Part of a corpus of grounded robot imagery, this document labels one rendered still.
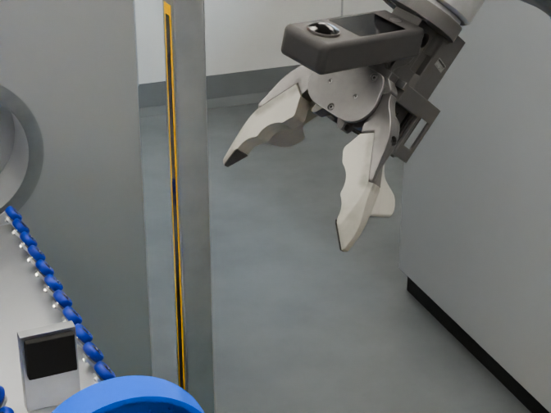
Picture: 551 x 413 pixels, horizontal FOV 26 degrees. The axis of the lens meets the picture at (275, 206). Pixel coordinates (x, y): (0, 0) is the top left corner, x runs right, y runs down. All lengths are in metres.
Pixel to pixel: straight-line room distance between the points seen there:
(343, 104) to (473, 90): 2.84
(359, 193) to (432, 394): 3.04
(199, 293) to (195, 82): 0.44
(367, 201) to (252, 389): 3.03
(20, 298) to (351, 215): 1.73
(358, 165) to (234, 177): 4.54
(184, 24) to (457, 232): 2.03
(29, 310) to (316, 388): 1.58
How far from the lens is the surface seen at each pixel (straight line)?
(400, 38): 0.93
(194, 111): 2.21
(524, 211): 3.62
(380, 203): 0.94
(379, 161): 0.91
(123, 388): 1.70
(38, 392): 2.21
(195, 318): 2.40
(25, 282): 2.65
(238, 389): 3.92
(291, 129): 1.01
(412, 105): 0.96
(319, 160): 5.65
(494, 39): 3.65
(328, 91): 0.96
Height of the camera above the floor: 2.16
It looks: 25 degrees down
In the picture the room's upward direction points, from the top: straight up
